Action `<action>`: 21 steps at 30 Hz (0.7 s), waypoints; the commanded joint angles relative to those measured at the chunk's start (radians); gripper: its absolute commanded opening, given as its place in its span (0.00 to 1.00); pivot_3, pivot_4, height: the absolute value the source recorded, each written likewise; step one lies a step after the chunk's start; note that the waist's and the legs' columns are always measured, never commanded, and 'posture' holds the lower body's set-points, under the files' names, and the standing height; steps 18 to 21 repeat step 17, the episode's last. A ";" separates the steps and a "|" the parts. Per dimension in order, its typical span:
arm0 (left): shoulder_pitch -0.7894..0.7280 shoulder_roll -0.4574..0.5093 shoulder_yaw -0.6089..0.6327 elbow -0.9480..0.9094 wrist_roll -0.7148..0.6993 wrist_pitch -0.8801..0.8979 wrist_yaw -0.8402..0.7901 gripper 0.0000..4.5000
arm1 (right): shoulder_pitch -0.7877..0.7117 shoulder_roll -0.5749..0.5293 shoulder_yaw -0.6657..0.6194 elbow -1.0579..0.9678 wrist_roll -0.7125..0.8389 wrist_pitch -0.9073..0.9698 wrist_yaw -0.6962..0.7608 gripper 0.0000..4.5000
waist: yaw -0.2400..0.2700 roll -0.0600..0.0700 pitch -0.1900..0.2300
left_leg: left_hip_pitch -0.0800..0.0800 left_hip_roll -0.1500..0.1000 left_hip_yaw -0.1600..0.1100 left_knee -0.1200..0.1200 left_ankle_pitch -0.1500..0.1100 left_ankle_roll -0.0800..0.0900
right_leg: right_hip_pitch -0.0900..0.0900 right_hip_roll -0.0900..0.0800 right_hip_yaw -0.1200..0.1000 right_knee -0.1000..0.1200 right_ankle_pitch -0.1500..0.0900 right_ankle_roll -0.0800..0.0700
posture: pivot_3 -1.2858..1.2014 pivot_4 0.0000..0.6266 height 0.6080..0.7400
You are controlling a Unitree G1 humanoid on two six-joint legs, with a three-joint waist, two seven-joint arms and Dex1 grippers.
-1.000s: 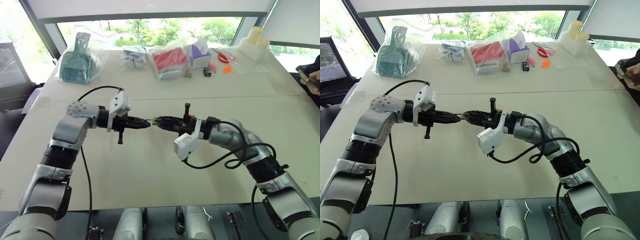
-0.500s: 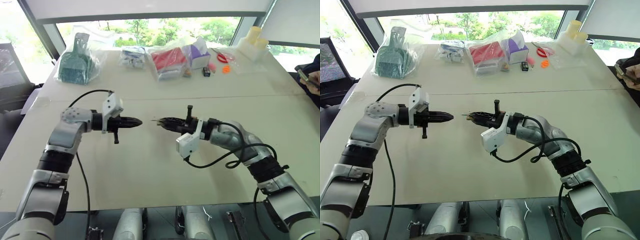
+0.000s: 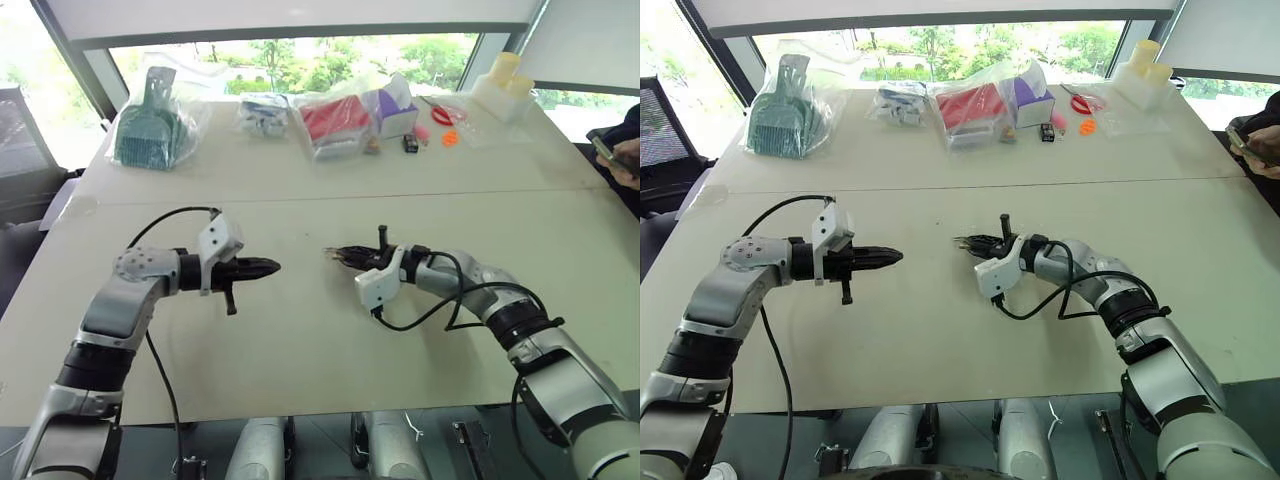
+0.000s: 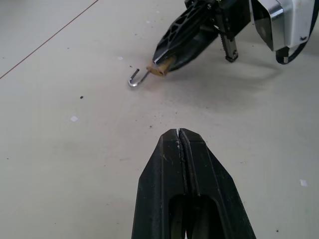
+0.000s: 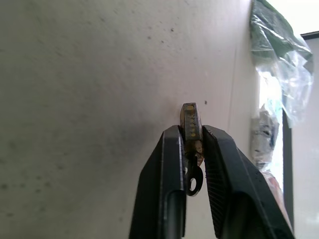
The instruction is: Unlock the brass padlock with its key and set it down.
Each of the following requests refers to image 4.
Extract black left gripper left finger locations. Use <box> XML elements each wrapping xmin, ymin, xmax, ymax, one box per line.
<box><xmin>131</xmin><ymin>128</ymin><xmax>187</xmax><ymax>239</ymax></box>

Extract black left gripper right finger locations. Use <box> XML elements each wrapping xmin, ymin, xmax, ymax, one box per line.
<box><xmin>178</xmin><ymin>128</ymin><xmax>258</xmax><ymax>239</ymax></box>

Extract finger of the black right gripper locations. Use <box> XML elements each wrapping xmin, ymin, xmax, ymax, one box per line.
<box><xmin>168</xmin><ymin>17</ymin><xmax>221</xmax><ymax>73</ymax></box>
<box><xmin>152</xmin><ymin>0</ymin><xmax>215</xmax><ymax>66</ymax></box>

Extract brass padlock with steel shackle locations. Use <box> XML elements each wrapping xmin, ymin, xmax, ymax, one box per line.
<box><xmin>128</xmin><ymin>56</ymin><xmax>175</xmax><ymax>89</ymax></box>

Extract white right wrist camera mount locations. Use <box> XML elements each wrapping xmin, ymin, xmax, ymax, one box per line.
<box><xmin>249</xmin><ymin>0</ymin><xmax>317</xmax><ymax>52</ymax></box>

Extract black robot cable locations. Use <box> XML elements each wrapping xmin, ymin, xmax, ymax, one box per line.
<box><xmin>275</xmin><ymin>41</ymin><xmax>310</xmax><ymax>65</ymax></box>

